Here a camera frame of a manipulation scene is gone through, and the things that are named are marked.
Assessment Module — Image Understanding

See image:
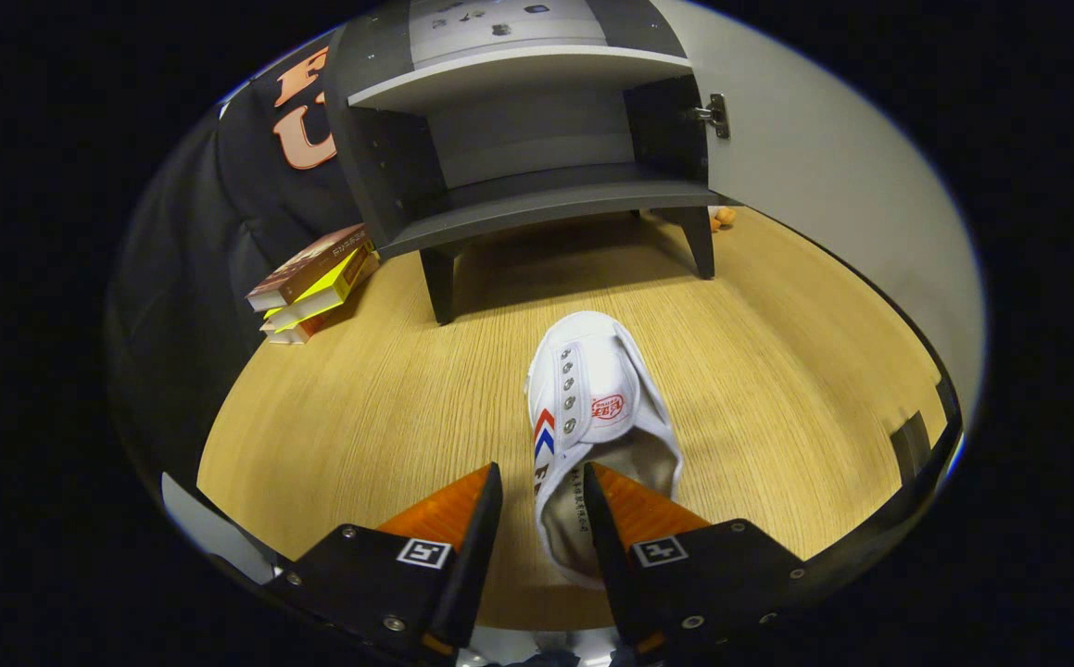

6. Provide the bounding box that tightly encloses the black backdrop cloth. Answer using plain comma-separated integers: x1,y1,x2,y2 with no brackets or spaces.
106,32,361,483

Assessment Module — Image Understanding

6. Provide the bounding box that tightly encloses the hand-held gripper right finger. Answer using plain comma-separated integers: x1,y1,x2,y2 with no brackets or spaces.
581,461,806,659

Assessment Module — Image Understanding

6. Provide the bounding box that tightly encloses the orange book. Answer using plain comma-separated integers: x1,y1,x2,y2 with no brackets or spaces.
266,255,380,346

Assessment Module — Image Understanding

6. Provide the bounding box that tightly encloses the dark grey shoe cabinet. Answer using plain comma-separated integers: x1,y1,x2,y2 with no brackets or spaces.
322,0,732,325

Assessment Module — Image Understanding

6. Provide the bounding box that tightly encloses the yellow book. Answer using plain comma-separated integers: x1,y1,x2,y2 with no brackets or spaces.
263,245,375,332

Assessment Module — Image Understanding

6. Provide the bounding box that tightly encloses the white canvas shoe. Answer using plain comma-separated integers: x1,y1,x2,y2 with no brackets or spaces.
525,310,684,591

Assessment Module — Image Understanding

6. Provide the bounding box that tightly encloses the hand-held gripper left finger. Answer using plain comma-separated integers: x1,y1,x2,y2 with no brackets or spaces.
291,461,505,663

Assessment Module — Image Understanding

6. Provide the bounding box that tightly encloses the metal door hinge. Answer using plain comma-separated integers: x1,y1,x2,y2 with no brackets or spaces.
685,93,732,140

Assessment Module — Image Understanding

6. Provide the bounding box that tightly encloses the brown book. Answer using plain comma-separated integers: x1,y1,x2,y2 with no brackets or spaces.
246,223,373,313

